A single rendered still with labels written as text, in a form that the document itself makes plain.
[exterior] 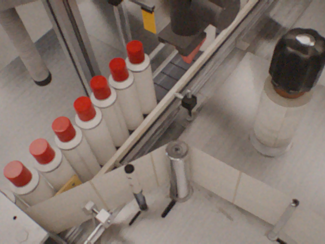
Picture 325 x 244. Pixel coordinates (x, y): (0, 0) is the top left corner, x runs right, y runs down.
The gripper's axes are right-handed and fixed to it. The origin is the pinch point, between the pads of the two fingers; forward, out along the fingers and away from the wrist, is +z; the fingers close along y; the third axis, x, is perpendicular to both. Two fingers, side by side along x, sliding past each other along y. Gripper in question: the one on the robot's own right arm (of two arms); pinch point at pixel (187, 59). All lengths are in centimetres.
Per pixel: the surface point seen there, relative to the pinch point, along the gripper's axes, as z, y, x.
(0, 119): 18, -31, 39
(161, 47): 5.1, 3.6, 10.3
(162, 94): 13.4, -2.8, 5.9
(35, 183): -2.6, -38.6, 3.7
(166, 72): 13.3, 3.4, 9.3
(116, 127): 5.4, -19.5, 4.4
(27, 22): 99, 43, 166
